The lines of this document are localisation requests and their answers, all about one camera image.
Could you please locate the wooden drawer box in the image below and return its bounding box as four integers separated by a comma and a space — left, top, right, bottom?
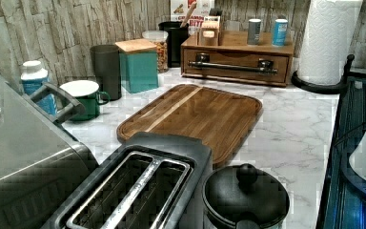
181, 31, 295, 87

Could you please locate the stainless toaster oven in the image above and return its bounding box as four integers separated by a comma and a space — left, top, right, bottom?
0, 76, 98, 229

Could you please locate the glass jar with snacks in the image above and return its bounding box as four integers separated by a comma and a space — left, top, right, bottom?
142, 31, 168, 73

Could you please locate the wooden spoon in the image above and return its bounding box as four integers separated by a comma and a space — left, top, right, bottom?
180, 1, 197, 28

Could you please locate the blue spice shaker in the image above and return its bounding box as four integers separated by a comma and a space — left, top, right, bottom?
272, 19, 288, 47

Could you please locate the black utensil holder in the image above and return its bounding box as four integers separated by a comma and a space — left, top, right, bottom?
158, 21, 189, 68

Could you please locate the black two-slot toaster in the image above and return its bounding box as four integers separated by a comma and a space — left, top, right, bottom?
41, 132, 212, 229

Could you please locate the white paper towel roll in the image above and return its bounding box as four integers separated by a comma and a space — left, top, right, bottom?
297, 0, 363, 86

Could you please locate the dark grey tall cup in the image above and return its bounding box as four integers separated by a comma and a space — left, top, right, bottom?
90, 45, 122, 100

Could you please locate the wooden cutting board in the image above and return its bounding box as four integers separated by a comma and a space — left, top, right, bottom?
116, 84, 262, 167

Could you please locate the grey spice shaker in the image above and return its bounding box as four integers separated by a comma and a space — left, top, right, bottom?
247, 18, 261, 45

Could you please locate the black paper towel holder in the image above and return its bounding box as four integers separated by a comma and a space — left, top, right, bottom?
291, 54, 355, 94

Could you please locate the white blue supplement bottle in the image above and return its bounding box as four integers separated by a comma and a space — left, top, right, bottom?
21, 60, 56, 115

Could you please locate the black pot with lid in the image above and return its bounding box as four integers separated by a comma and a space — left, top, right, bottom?
202, 163, 290, 229

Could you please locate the green enamel mug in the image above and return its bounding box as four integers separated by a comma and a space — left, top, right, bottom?
60, 80, 111, 121

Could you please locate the black drawer handle bar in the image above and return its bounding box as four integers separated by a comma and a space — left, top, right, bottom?
188, 53, 278, 74

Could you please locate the cereal box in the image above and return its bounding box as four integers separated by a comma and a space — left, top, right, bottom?
170, 0, 214, 35

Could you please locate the teal canister wooden lid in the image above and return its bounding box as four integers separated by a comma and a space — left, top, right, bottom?
115, 38, 158, 94

